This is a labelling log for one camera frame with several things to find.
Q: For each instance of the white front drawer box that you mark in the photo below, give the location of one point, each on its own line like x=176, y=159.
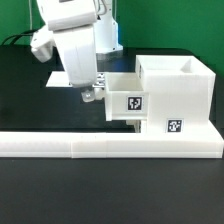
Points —
x=139, y=125

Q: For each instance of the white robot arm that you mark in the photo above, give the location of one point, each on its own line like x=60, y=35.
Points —
x=61, y=15

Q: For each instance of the white drawer cabinet frame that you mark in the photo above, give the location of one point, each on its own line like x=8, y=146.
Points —
x=180, y=92

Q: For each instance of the white drawer box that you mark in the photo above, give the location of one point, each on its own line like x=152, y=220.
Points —
x=139, y=125
x=123, y=96

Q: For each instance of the white L-shaped fence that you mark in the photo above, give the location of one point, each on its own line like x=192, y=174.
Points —
x=204, y=144

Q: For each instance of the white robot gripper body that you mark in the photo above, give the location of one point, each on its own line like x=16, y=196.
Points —
x=76, y=48

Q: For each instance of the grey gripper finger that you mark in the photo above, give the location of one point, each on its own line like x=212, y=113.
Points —
x=100, y=81
x=88, y=94

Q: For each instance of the white marker tag plate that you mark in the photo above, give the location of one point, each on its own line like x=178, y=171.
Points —
x=58, y=79

